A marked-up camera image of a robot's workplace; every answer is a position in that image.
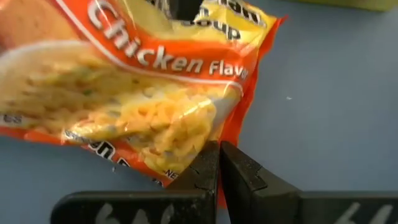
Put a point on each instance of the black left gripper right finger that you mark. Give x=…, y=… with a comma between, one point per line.
x=280, y=208

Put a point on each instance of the orange chicken ramen pack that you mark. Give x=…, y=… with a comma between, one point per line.
x=140, y=93

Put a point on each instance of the yellow plastic bin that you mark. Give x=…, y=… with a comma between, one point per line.
x=357, y=3

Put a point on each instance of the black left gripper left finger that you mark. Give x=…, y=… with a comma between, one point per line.
x=155, y=208

